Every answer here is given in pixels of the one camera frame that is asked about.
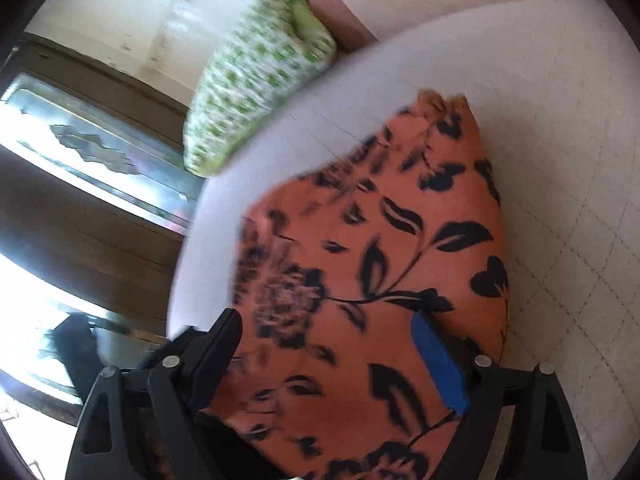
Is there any wooden glass door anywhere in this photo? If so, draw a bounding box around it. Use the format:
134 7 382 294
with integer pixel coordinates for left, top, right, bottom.
0 32 206 411

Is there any orange floral garment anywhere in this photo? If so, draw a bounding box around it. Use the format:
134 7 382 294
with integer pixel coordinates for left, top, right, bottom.
197 89 510 480

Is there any black object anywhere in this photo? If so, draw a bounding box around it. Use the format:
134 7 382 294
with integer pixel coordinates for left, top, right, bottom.
50 312 103 396

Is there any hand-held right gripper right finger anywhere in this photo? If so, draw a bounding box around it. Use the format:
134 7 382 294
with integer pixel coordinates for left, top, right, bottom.
410 312 588 480

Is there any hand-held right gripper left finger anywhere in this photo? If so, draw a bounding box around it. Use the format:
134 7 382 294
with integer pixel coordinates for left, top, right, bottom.
65 307 244 480

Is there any white bed sheet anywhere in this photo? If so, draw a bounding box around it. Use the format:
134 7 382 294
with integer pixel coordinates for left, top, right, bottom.
167 0 640 480

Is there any green patterned pillow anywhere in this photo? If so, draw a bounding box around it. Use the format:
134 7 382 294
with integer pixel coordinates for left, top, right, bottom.
182 0 338 178

